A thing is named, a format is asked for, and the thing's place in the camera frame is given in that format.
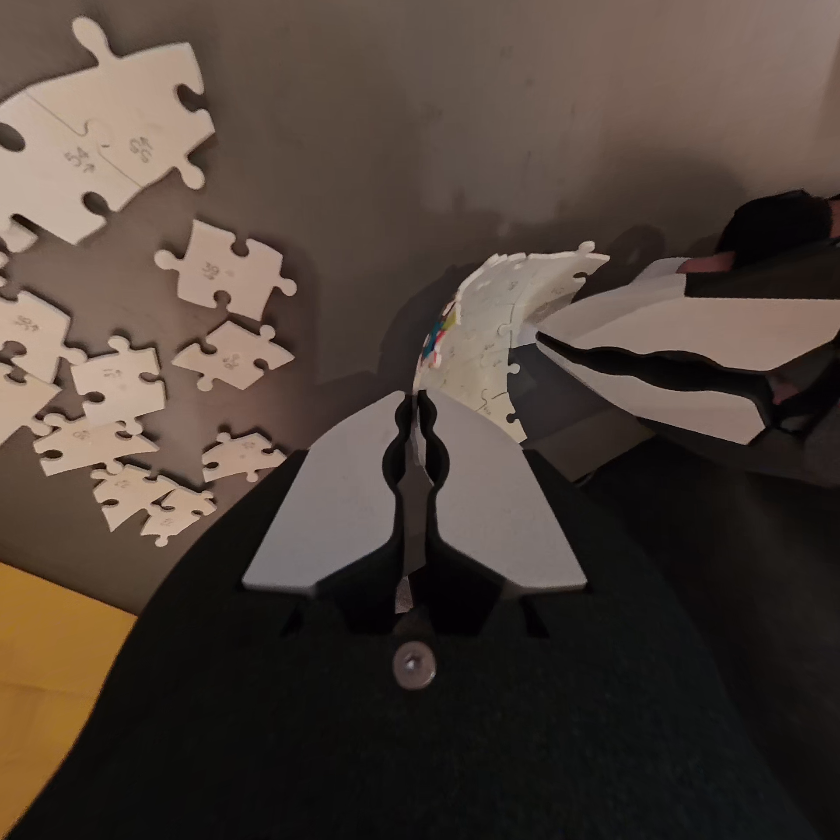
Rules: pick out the joined white puzzle piece pair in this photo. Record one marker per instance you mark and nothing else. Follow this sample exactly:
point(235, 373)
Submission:
point(105, 131)

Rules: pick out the curved assembled puzzle section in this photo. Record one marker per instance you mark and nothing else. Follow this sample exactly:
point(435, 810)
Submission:
point(499, 328)

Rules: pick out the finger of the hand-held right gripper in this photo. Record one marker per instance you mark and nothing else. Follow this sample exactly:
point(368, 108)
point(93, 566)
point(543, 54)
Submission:
point(722, 328)
point(689, 400)

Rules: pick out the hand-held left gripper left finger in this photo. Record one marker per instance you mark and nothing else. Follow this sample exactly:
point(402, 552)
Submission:
point(328, 512)

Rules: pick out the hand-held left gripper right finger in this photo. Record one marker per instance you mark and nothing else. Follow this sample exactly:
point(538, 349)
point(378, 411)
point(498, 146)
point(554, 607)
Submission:
point(505, 518)

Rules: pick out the person's right forearm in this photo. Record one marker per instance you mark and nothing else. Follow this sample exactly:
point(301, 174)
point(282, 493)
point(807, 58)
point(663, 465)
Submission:
point(814, 459)

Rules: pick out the yellow plastic bin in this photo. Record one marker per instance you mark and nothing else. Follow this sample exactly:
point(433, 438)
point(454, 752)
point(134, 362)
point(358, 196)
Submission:
point(46, 656)

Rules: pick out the pile of white puzzle pieces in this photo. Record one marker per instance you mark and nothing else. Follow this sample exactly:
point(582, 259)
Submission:
point(131, 394)

